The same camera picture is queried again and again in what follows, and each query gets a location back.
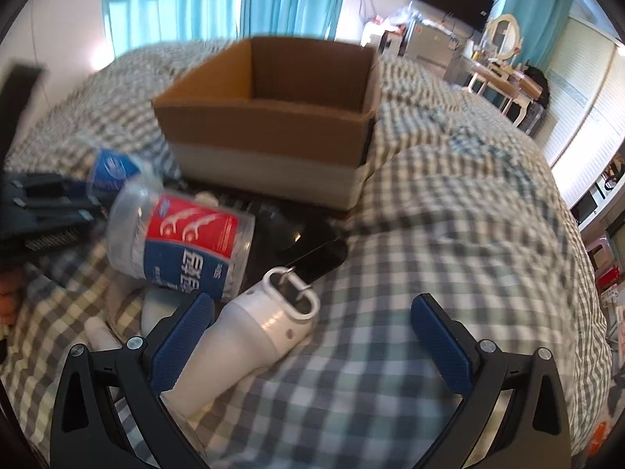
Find white vanity table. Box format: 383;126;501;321
464;59;543;127

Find white bottle with ring cap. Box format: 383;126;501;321
164;267;320;418

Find oval vanity mirror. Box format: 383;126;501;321
484;14;523;61

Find silver mini fridge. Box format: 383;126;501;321
403;19;473;82

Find hand in orange glove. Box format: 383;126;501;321
0;269;24;326

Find floss pick jar red blue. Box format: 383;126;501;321
107;179;255;301

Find white wardrobe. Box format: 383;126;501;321
535;17;624;206

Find teal curtain right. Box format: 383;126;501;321
503;0;573;71

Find checkered bed duvet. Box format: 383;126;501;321
1;40;612;468

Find black smartphone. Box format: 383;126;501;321
288;238;348;284

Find teal curtain left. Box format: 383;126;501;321
103;0;241;57

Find cardboard box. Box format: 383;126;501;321
152;36;380;212

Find small blue label jar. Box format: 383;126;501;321
75;138;162;196

